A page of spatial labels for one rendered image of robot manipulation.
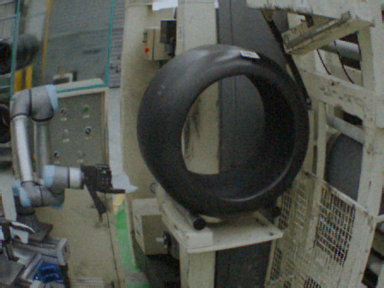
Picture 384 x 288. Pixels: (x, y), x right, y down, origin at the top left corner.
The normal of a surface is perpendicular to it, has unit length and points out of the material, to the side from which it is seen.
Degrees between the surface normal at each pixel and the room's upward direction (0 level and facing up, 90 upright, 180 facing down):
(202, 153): 90
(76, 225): 90
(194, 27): 90
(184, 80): 58
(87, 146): 90
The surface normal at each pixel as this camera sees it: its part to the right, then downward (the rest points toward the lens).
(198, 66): -0.19, -0.43
